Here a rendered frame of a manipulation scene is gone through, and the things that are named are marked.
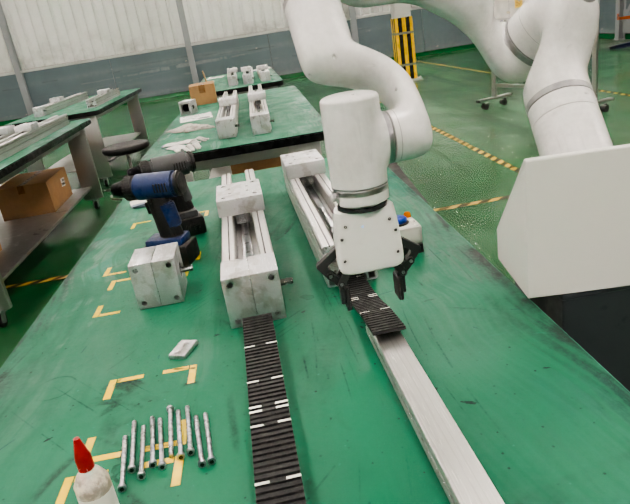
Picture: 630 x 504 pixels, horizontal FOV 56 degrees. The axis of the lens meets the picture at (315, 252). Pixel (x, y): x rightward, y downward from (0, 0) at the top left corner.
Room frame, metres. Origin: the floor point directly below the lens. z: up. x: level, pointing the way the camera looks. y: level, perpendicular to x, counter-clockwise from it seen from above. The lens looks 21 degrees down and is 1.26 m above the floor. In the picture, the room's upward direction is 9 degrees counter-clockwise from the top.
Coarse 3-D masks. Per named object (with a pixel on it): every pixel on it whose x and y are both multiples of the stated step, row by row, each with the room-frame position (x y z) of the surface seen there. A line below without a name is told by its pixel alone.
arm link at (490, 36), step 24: (360, 0) 1.21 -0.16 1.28; (384, 0) 1.20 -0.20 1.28; (408, 0) 1.19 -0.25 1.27; (432, 0) 1.18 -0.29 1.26; (456, 0) 1.17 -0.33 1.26; (480, 0) 1.17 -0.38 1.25; (456, 24) 1.21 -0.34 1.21; (480, 24) 1.19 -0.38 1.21; (504, 24) 1.26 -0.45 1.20; (480, 48) 1.22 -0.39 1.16; (504, 48) 1.22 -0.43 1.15; (504, 72) 1.24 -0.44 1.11; (528, 72) 1.22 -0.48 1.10
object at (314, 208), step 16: (320, 176) 1.60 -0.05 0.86; (288, 192) 1.75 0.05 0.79; (304, 192) 1.46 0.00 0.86; (320, 192) 1.56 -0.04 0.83; (304, 208) 1.32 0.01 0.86; (320, 208) 1.39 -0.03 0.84; (304, 224) 1.36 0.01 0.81; (320, 224) 1.19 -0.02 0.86; (320, 240) 1.09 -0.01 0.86; (320, 256) 1.10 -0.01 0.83; (336, 272) 1.05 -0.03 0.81; (368, 272) 1.08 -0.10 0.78
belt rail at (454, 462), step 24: (384, 336) 0.78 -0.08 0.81; (384, 360) 0.73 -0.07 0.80; (408, 360) 0.71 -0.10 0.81; (408, 384) 0.65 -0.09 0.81; (432, 384) 0.64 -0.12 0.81; (408, 408) 0.62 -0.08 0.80; (432, 408) 0.59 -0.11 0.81; (432, 432) 0.55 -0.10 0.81; (456, 432) 0.54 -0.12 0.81; (432, 456) 0.53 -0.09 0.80; (456, 456) 0.51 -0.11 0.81; (456, 480) 0.47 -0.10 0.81; (480, 480) 0.47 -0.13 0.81
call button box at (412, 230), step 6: (408, 222) 1.18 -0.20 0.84; (414, 222) 1.17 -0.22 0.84; (402, 228) 1.15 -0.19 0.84; (408, 228) 1.15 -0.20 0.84; (414, 228) 1.15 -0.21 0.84; (420, 228) 1.15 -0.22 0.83; (402, 234) 1.15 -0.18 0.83; (408, 234) 1.15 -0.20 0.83; (414, 234) 1.15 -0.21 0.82; (420, 234) 1.15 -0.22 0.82; (414, 240) 1.15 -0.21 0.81; (420, 240) 1.15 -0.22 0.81; (420, 252) 1.15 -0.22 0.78
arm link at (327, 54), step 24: (288, 0) 1.00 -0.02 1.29; (312, 0) 0.97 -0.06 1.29; (336, 0) 0.99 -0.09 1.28; (288, 24) 1.00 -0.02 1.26; (312, 24) 0.95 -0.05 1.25; (336, 24) 0.95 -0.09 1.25; (312, 48) 0.93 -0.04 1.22; (336, 48) 0.92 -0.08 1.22; (360, 48) 0.92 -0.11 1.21; (312, 72) 0.93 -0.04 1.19; (336, 72) 0.93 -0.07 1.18; (360, 72) 0.92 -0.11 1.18; (384, 72) 0.90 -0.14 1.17; (384, 96) 0.92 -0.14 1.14; (408, 96) 0.87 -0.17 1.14; (408, 120) 0.84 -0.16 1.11; (408, 144) 0.83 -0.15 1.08
